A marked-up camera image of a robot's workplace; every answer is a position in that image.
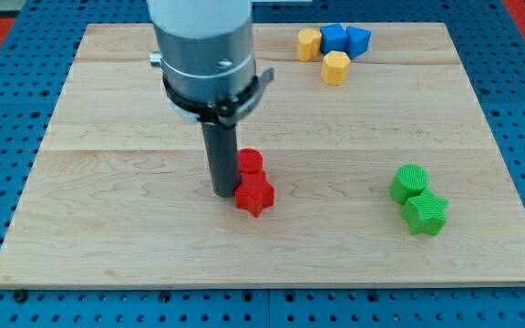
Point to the yellow heart block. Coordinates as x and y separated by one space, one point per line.
308 44

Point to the red cylinder block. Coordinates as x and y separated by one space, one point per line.
250 161

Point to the green cylinder block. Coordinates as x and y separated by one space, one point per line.
409 181

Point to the light wooden board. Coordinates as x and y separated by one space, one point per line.
119 196

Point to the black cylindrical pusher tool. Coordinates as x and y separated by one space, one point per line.
222 154

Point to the blue pentagon block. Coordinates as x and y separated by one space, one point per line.
358 41

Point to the blue cube block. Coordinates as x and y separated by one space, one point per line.
334 38

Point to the yellow hexagon block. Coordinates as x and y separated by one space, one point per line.
335 68

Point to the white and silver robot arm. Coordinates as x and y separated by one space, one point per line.
207 54

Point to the red star block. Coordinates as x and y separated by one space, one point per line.
255 193

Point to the green star block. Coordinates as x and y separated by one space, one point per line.
425 213

